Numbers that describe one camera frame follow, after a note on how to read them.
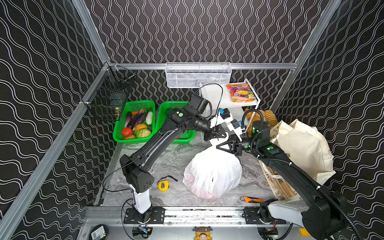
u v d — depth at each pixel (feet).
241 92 2.62
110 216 2.49
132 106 3.86
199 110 1.83
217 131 1.87
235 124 2.00
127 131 3.32
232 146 2.06
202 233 2.25
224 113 1.80
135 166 1.45
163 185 2.70
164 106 3.77
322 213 1.28
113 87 3.20
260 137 1.90
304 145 2.51
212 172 2.18
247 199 2.61
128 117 3.72
